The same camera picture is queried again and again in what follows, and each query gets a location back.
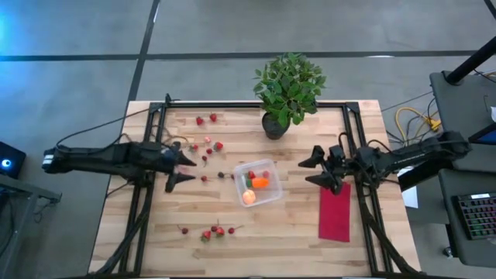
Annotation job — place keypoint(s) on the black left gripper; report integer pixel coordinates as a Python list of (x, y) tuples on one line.
[(160, 162)]

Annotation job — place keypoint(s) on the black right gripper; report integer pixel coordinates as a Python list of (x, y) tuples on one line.
[(339, 164)]

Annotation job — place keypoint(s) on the red strawberry with green leaves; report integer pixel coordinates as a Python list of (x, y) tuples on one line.
[(219, 146), (207, 235), (220, 231), (194, 147)]

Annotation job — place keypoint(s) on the dark red cherry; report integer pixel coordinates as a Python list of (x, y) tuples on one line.
[(221, 174)]

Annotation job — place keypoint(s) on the pale pink strawberry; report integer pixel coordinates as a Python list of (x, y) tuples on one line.
[(207, 139)]

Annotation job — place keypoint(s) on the orange toy carrot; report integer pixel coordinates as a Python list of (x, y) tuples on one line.
[(260, 183)]

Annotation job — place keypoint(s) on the orange pink toy peach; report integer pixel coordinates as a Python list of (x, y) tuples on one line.
[(249, 197)]

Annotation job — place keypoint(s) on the red cherry with long stem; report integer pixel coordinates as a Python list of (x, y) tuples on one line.
[(231, 230)]

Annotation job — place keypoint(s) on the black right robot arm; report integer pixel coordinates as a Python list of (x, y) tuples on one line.
[(407, 157)]

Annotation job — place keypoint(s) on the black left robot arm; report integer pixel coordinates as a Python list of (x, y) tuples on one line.
[(97, 159)]

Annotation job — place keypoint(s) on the clear plastic tupperware container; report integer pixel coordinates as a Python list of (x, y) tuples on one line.
[(271, 193)]

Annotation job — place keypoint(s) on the red cloth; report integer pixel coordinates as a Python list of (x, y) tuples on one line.
[(335, 217)]

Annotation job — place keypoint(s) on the green plant in black pot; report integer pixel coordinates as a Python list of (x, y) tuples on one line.
[(288, 89)]

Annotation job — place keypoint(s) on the white paper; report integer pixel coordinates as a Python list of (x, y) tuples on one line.
[(410, 197)]

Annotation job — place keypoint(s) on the grey desk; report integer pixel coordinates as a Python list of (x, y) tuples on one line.
[(451, 182)]

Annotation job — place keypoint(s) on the grey cart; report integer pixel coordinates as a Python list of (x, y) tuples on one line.
[(457, 104)]

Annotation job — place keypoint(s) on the grey side table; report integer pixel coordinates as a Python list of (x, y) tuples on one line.
[(23, 188)]

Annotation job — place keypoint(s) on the black keyboard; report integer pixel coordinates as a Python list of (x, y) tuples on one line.
[(478, 215)]

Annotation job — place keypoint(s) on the black device with blue light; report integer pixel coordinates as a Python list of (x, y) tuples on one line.
[(15, 155)]

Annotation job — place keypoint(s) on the laptop with blue screen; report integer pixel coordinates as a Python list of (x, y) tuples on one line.
[(489, 136)]

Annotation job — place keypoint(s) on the black pole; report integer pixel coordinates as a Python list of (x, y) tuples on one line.
[(469, 62)]

